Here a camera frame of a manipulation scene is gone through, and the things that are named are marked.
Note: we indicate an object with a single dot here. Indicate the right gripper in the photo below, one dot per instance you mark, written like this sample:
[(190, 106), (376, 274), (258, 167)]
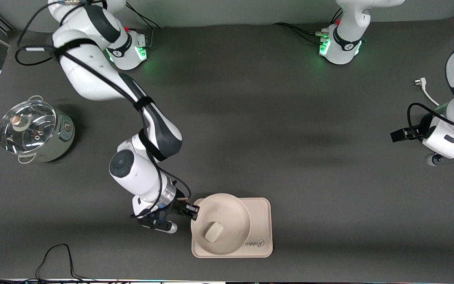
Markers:
[(179, 205)]

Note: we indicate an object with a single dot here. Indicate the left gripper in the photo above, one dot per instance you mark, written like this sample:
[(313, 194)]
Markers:
[(417, 132)]

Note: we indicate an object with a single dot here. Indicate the small white bun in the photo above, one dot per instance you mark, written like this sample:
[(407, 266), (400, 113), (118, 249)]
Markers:
[(213, 232)]

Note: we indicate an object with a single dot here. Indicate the round cream plate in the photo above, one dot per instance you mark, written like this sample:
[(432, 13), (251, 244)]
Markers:
[(227, 213)]

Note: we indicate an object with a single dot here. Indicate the cream tray with bear print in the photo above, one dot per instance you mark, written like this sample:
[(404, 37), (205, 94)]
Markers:
[(260, 221)]

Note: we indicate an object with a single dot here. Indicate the pale green electric pot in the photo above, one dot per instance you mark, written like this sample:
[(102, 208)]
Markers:
[(63, 134)]

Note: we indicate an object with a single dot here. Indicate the glass pot lid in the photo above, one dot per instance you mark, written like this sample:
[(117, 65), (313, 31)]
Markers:
[(19, 122)]

